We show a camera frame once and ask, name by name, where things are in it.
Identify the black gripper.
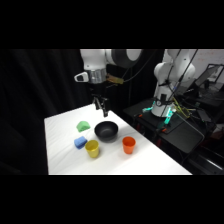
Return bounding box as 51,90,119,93
88,81,110,118

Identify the yellow plastic cup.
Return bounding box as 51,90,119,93
84,139,101,159

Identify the black bowl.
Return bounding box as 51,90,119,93
93,120,120,142

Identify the orange plastic cup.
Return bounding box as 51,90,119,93
121,136,137,155

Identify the green sponge block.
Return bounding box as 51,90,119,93
75,120,92,132

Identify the blue sponge block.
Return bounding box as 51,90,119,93
73,135,89,150

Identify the black curtain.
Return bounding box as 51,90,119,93
0,49,164,176

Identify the black robot stand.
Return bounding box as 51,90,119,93
122,97,206,155

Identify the black laptop screen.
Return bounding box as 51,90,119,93
194,63,224,90

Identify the black base cable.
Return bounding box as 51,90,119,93
164,49,199,101

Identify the yellow green cable bundle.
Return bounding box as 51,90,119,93
172,99,192,119

